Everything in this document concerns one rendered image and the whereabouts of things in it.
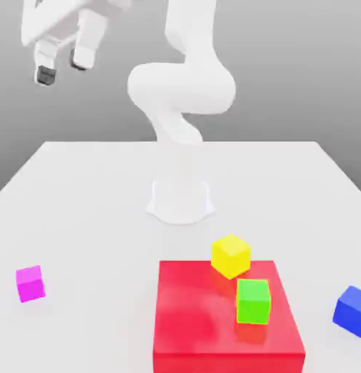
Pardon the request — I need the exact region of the small magenta cube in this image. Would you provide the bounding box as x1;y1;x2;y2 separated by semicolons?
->
15;264;47;304

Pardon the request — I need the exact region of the small green cube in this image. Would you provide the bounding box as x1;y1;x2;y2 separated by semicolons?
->
235;278;271;326

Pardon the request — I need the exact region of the large red box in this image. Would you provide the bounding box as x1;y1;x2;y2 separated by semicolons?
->
152;259;306;373

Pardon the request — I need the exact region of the small yellow cube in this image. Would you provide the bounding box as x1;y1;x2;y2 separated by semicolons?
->
210;233;252;280

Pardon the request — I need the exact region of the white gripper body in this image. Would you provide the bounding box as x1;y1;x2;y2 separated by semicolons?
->
20;0;132;51

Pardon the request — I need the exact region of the small blue cube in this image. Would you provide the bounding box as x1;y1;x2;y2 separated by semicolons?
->
332;285;361;339

